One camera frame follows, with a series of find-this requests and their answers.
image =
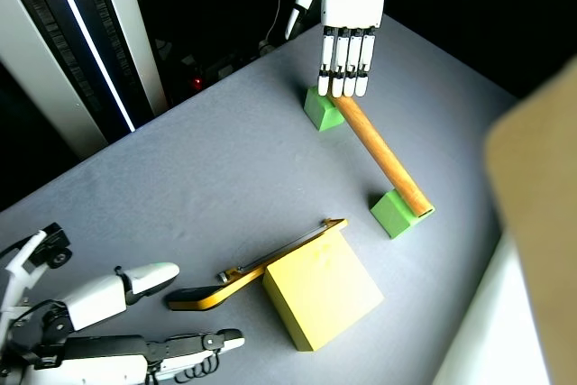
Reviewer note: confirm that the dark power strip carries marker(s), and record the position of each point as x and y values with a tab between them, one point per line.
225	70

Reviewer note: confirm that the white light strip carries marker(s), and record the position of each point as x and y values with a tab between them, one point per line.
90	38

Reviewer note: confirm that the grey table cloth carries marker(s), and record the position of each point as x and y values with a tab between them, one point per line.
225	168

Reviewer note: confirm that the green support block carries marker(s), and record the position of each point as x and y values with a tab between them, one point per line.
392	218
322	114

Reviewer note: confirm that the brown wooden rod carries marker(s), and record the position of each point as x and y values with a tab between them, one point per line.
383	155

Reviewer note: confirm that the yellow frame hacksaw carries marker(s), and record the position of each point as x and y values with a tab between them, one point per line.
198	298

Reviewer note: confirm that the large yellow block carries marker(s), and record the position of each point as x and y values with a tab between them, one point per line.
320	290

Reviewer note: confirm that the white and black frame column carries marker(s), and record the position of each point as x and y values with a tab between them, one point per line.
130	33

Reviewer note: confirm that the tan board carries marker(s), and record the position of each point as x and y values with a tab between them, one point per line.
541	186

